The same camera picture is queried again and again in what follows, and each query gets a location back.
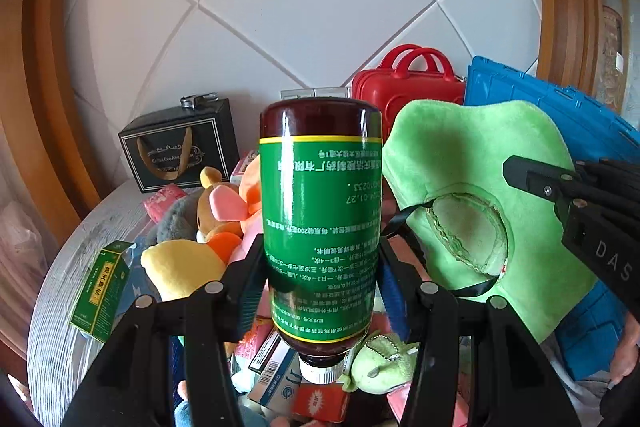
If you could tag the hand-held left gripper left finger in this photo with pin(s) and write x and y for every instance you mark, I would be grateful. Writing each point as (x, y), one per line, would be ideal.
(248, 302)

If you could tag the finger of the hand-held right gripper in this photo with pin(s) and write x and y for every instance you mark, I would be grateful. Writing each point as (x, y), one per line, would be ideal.
(535, 177)
(615, 179)

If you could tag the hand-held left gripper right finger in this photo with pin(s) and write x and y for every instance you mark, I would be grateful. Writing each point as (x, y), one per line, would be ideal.
(392, 302)

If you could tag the green plush hat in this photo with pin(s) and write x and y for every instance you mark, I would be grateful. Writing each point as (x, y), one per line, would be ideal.
(450, 147)

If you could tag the pink plush toy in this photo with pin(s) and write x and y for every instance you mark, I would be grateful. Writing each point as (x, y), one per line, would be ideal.
(227, 204)

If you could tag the blue plastic crate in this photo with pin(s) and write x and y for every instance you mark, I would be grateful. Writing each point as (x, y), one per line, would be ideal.
(500, 82)

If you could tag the brown bottle green label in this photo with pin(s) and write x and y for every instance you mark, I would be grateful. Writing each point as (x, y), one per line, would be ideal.
(320, 207)

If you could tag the person's right hand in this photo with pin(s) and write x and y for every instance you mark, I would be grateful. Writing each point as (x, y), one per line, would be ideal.
(627, 347)

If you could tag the yellow duck plush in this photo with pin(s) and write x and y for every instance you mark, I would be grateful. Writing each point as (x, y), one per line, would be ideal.
(185, 267)

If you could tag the blue white medicine box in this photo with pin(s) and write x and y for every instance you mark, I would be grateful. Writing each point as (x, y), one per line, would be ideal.
(272, 382)

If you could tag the grey plush toy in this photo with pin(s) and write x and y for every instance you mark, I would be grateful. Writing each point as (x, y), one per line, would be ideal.
(177, 219)

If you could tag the dark blue plush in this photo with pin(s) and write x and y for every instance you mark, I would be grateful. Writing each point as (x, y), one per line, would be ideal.
(136, 287)

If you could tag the orange plush toy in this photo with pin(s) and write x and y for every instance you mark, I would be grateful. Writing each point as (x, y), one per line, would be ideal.
(250, 187)

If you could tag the red medicine box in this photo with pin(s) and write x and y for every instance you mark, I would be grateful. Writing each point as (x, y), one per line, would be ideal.
(320, 402)

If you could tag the small pink tissue pack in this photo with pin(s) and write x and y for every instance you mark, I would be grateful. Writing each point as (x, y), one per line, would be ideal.
(162, 202)

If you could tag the green medicine box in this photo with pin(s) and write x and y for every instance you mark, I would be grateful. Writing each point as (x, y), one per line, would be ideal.
(102, 292)

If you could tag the red toy suitcase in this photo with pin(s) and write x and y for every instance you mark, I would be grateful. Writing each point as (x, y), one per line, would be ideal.
(400, 92)

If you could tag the black gift box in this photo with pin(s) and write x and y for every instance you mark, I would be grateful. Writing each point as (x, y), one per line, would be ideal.
(170, 152)

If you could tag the striped grey tablecloth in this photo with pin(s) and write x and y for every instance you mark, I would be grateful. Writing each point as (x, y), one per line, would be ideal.
(75, 232)

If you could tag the sheer curtain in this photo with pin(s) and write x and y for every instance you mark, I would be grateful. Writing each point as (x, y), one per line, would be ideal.
(20, 232)

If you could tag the patterned wall hanging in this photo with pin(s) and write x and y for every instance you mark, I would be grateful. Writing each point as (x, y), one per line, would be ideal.
(614, 37)

